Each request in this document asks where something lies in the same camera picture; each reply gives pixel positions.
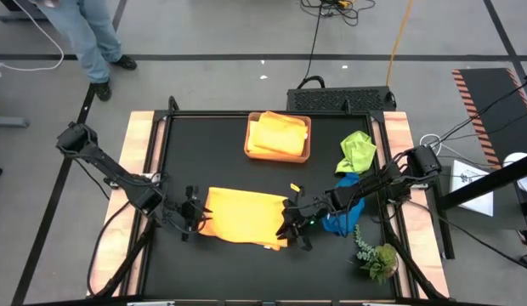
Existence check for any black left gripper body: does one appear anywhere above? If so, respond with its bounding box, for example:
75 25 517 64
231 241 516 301
173 185 205 242

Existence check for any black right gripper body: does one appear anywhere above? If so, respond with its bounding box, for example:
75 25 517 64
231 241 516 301
284 185 345 252

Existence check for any orange microfiber towel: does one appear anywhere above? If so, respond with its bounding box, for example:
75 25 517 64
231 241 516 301
198 183 302 252
251 110 309 157

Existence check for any yellow microfiber towel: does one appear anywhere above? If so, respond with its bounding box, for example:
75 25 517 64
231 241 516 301
246 120 264 155

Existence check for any blue microfiber towel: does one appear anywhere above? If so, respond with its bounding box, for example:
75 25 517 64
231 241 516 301
321 173 366 238

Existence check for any green microfiber towel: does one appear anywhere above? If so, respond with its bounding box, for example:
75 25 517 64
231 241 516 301
334 130 378 175

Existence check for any orange plastic bin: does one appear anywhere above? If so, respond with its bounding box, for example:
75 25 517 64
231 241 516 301
243 110 313 164

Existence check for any black support leg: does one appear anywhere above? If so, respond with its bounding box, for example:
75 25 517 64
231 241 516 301
380 212 445 301
91 207 156 298

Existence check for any artificial green plant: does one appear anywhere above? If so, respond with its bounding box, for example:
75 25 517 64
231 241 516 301
353 224 400 286

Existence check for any light wooden side board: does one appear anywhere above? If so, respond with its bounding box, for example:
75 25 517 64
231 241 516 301
381 110 451 298
87 110 167 298

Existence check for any black computer case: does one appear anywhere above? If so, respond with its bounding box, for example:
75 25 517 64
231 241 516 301
286 86 397 113

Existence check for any white paper sheet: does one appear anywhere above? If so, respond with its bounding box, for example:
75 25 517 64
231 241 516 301
449 159 495 218

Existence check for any black metal beam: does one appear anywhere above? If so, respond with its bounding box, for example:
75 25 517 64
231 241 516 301
435 151 527 213

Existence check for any person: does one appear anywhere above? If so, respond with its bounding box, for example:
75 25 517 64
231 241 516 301
31 0 138 102

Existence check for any grey floor bar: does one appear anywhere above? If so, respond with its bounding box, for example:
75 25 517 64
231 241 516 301
0 116 31 128

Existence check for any white round object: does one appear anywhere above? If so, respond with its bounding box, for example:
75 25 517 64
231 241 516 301
502 151 527 193

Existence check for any black orange striped mat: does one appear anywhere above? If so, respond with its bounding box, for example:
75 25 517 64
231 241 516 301
452 67 527 171

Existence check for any grey desk foot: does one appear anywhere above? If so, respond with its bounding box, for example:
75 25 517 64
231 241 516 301
0 11 50 23

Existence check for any black stand post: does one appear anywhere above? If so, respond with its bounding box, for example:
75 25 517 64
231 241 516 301
433 186 456 261

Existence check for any white cable coil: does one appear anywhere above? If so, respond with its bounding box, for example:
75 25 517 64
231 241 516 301
418 133 444 150

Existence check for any long black floor cable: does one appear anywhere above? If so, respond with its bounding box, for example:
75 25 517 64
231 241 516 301
405 198 527 274

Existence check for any yellow floor cable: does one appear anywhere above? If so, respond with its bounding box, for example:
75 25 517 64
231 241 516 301
385 0 414 88

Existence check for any white floor cable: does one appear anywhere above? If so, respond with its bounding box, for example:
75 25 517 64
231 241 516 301
0 0 65 72

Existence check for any black cable bundle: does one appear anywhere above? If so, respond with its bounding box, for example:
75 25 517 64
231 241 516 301
300 0 377 27

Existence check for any thin black cable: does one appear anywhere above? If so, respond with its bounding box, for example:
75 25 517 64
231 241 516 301
437 80 527 144
444 109 527 144

